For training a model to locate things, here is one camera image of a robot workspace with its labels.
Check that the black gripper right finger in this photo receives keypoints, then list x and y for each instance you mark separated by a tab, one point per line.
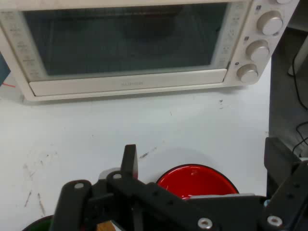
288	192

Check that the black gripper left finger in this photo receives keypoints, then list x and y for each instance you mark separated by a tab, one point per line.
72	204

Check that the dark green bowl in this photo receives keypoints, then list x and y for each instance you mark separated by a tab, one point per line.
41	222

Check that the brown bread slice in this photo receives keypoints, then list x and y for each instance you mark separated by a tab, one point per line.
106	226

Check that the red bowl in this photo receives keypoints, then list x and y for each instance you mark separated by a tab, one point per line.
197	181

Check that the cream white toaster oven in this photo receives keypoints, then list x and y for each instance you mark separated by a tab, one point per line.
243	79

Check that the silver oven knob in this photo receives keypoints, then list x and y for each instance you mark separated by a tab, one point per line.
270	23
248	74
258	51

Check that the blue panel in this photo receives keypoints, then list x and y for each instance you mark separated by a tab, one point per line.
3	67

